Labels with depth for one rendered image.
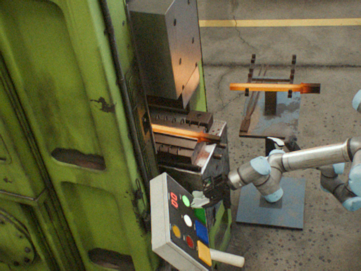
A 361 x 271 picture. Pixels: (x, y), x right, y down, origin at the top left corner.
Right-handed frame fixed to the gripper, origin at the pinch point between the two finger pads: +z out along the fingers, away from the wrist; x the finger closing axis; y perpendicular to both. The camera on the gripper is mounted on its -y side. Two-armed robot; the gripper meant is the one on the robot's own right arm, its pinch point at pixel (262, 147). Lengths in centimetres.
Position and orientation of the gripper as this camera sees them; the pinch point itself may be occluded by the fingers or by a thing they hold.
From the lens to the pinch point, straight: 262.1
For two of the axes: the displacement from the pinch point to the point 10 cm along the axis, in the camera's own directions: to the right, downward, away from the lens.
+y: 1.2, 7.2, 6.8
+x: 3.7, -6.7, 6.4
